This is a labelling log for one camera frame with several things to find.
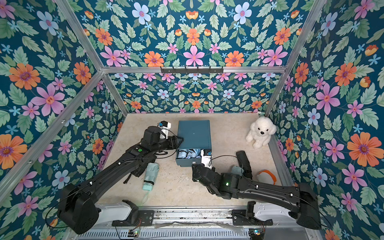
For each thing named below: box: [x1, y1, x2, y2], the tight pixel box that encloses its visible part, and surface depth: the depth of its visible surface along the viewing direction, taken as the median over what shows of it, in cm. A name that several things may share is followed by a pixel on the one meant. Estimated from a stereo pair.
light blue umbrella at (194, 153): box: [186, 148, 202, 159], surface depth 78 cm
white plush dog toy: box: [245, 116, 277, 149], surface depth 92 cm
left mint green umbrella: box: [141, 162, 160, 204], surface depth 85 cm
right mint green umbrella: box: [230, 166, 245, 177], surface depth 88 cm
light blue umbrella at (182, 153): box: [177, 149, 188, 159], surface depth 78 cm
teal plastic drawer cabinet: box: [175, 120, 212, 167], surface depth 79 cm
